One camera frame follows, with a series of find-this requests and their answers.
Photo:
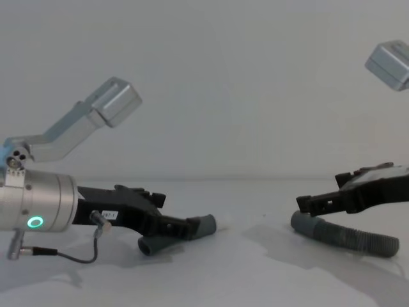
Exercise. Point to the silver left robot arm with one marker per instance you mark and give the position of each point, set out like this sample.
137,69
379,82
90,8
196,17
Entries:
48,201

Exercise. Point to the white table cloth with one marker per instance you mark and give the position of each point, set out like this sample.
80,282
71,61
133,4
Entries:
223,275

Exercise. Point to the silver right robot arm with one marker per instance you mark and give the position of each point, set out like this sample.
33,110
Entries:
390,64

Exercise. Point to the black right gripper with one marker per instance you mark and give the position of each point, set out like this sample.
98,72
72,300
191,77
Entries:
377,188

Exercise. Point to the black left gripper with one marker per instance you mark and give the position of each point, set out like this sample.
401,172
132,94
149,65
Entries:
128,208

